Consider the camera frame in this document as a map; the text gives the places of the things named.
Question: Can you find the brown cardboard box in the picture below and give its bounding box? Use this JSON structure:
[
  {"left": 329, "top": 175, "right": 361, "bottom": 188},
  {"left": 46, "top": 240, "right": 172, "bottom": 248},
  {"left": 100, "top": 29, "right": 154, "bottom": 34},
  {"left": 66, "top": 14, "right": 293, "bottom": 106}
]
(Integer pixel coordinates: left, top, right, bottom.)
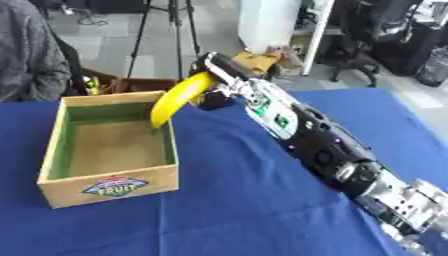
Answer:
[{"left": 80, "top": 67, "right": 179, "bottom": 96}]

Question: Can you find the yellow toy banana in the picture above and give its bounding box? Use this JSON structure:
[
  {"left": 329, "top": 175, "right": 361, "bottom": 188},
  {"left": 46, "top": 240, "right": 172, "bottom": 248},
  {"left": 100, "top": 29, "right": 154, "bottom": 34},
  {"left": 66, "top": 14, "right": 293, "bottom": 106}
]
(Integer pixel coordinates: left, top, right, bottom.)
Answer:
[{"left": 148, "top": 71, "right": 221, "bottom": 129}]

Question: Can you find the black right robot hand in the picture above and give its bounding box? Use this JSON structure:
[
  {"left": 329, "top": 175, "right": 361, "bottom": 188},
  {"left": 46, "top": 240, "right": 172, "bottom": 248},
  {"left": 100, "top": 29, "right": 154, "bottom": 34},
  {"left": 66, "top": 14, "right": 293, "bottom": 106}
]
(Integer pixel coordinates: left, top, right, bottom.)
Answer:
[{"left": 189, "top": 51, "right": 258, "bottom": 111}]

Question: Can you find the black tripod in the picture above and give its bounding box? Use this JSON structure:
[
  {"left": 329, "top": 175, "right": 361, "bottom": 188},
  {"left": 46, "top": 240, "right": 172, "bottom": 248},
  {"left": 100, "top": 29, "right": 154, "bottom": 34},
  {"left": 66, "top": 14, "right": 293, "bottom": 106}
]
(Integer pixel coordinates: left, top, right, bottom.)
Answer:
[{"left": 124, "top": 0, "right": 203, "bottom": 82}]

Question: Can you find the tan box with green inside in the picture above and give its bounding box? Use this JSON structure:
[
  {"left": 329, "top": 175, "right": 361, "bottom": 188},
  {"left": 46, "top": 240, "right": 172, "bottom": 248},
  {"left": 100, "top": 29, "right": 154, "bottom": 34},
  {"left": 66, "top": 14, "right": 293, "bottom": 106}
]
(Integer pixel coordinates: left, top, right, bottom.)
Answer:
[{"left": 35, "top": 90, "right": 181, "bottom": 210}]

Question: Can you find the white cabinet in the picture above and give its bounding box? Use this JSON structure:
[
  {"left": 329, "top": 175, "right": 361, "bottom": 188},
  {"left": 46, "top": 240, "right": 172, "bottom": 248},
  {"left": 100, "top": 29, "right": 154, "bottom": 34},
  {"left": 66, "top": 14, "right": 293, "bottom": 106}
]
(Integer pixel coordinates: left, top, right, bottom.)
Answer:
[{"left": 236, "top": 0, "right": 338, "bottom": 76}]

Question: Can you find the person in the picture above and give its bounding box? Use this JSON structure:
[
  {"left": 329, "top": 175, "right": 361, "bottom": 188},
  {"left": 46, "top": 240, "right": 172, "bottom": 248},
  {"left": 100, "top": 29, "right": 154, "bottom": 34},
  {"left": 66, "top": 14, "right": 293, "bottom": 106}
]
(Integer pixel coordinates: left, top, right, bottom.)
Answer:
[{"left": 0, "top": 0, "right": 88, "bottom": 103}]

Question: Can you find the black office chair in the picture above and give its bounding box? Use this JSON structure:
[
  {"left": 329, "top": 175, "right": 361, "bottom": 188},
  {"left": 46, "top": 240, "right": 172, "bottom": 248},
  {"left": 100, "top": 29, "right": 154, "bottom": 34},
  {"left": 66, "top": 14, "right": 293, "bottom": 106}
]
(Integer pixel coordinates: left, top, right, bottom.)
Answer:
[{"left": 316, "top": 0, "right": 422, "bottom": 88}]

